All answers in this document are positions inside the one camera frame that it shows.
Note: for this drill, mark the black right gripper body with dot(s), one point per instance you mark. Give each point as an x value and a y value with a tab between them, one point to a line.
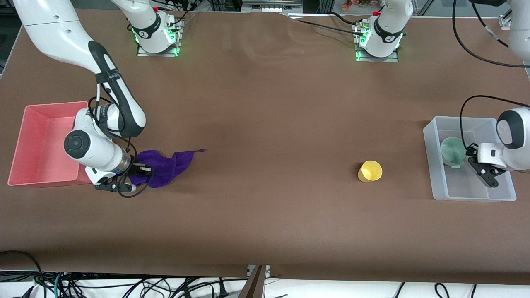
135	169

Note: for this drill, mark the green bowl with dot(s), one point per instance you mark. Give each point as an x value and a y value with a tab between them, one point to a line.
453	151

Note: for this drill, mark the purple cloth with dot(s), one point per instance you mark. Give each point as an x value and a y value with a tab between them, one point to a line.
169	165

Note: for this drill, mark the yellow cup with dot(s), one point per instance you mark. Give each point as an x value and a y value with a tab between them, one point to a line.
370	171

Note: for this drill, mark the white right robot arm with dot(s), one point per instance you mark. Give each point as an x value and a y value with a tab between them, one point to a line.
54	25

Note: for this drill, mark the clear plastic bin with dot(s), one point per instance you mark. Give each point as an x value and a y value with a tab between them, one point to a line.
434	165

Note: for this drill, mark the pink plastic bin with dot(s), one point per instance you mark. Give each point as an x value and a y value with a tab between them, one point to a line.
41	140

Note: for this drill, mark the brown table cover sheet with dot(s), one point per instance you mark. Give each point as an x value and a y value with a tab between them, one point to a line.
265	124

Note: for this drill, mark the grey power strip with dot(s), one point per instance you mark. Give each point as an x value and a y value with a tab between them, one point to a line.
271	6

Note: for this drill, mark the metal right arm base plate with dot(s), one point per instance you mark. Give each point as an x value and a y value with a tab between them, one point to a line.
143	53

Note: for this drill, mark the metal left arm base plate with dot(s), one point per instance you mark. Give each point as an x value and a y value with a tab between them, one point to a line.
391	59

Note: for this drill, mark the grey metal post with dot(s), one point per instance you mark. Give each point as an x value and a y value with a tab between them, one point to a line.
254	285

